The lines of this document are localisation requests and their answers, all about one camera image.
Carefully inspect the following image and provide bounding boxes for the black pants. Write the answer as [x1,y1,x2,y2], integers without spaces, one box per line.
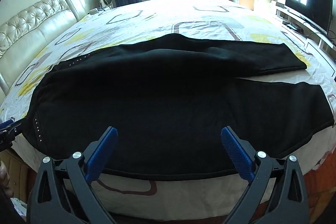
[23,34,334,181]

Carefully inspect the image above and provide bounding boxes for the person's left hand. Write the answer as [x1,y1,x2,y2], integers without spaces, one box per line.
[0,161,14,198]

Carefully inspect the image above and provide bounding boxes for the cream tufted leather headboard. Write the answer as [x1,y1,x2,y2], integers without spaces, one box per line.
[1,0,87,101]

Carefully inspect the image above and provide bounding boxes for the white tv console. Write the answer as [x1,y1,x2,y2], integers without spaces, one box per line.
[274,2,335,59]

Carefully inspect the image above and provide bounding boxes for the black flat screen television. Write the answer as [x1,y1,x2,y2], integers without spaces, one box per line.
[285,0,333,34]

